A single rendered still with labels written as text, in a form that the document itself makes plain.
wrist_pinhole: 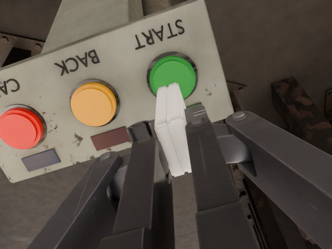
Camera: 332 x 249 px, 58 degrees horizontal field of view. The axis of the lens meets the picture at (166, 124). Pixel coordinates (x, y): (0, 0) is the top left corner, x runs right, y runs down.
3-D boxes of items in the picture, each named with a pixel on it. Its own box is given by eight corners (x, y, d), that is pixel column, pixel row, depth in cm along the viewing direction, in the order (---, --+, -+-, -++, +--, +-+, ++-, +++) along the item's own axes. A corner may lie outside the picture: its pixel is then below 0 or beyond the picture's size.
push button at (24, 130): (53, 135, 30) (47, 144, 28) (18, 146, 30) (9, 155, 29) (34, 99, 28) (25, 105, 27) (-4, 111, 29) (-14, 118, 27)
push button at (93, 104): (124, 113, 29) (121, 120, 27) (86, 125, 29) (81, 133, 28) (107, 74, 27) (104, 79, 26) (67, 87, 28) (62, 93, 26)
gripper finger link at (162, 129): (186, 174, 15) (172, 178, 15) (180, 122, 22) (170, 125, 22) (168, 123, 14) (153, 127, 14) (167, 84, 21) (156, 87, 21)
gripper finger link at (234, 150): (189, 147, 13) (258, 127, 12) (183, 108, 17) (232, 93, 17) (199, 176, 13) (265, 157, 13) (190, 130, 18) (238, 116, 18)
